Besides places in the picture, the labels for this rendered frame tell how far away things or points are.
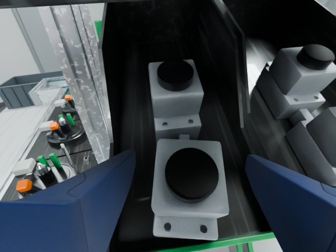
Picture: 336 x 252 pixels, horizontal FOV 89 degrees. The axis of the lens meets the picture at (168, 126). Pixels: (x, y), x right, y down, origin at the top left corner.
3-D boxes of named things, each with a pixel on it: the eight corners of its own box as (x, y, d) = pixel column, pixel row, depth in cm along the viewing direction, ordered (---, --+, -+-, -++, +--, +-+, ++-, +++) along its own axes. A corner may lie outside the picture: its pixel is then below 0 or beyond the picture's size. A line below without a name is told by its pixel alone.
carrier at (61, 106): (102, 118, 80) (95, 93, 74) (46, 129, 75) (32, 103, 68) (103, 99, 100) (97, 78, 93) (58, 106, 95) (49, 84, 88)
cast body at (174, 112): (197, 140, 18) (212, 96, 12) (156, 145, 18) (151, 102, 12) (183, 84, 23) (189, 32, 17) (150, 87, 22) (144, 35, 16)
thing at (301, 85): (308, 116, 21) (362, 71, 15) (275, 120, 21) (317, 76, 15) (277, 71, 26) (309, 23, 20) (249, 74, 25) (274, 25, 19)
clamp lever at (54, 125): (66, 138, 60) (55, 125, 54) (59, 139, 60) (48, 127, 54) (66, 130, 62) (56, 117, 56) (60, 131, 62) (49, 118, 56)
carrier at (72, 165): (98, 216, 41) (81, 181, 34) (-22, 252, 36) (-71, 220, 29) (101, 152, 60) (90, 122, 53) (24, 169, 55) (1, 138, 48)
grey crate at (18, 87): (72, 99, 188) (64, 79, 175) (6, 110, 174) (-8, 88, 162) (77, 87, 222) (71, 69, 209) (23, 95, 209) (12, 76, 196)
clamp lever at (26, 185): (45, 197, 41) (26, 187, 34) (36, 199, 40) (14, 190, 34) (47, 182, 43) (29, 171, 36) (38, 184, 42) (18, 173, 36)
